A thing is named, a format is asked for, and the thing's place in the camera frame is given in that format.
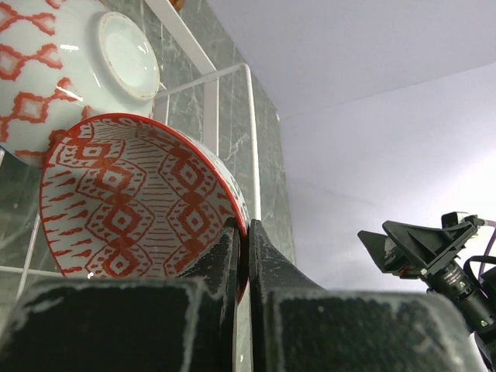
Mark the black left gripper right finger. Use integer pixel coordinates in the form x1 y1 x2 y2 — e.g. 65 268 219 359
249 219 481 371

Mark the red striped bowl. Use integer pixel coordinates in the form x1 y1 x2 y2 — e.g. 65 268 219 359
39 112 251 307

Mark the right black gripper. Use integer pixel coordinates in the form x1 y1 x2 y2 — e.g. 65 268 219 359
357 212 495 364

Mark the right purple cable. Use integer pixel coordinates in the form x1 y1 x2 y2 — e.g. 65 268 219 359
482 219 496 257

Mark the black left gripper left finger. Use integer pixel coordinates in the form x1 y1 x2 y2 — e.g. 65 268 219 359
1 219 240 371

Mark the white wire dish rack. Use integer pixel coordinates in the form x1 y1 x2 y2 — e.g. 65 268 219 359
0 0 263 303

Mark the dark blue patterned bowl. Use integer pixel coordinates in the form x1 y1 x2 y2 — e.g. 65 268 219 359
1 1 160 167

